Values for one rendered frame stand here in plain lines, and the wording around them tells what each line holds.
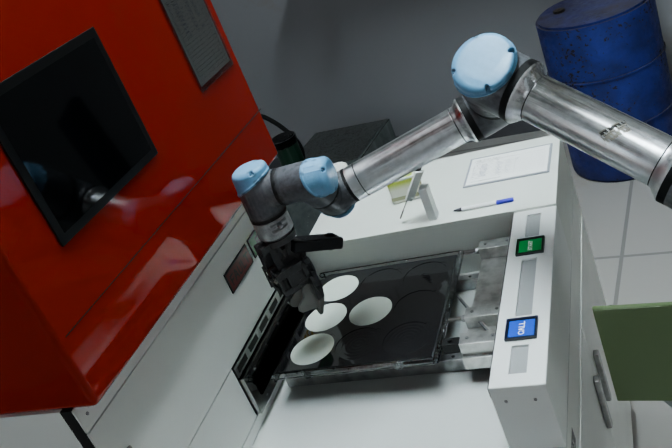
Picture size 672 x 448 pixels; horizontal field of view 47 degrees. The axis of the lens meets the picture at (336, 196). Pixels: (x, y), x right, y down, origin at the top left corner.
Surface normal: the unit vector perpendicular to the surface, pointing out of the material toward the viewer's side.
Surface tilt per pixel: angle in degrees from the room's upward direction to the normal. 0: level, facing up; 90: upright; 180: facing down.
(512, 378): 0
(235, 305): 90
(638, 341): 90
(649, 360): 90
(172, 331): 90
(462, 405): 0
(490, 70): 41
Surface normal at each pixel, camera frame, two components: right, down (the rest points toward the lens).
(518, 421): -0.27, 0.50
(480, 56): -0.47, -0.30
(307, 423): -0.35, -0.84
